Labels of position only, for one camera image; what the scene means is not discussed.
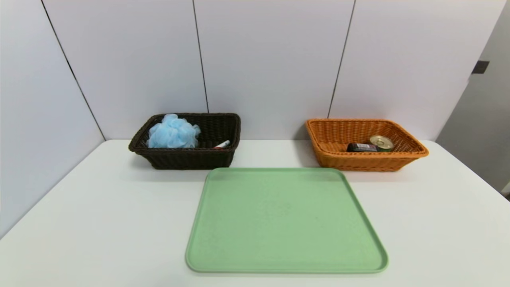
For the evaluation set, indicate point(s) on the blue whiteboard marker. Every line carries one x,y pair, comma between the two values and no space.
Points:
225,143

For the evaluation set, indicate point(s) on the blue mesh bath loofah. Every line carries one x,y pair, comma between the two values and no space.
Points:
173,134

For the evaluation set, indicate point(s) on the tin can with pull tab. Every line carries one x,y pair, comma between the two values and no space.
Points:
382,142

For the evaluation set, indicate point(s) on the dark brown wicker basket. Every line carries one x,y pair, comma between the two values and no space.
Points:
187,159

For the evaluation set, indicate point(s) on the orange wicker basket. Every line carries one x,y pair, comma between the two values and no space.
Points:
358,161

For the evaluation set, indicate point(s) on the green plastic tray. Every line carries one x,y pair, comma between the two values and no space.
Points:
287,223

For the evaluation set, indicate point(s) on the black wall fixture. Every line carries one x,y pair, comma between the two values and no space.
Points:
481,67

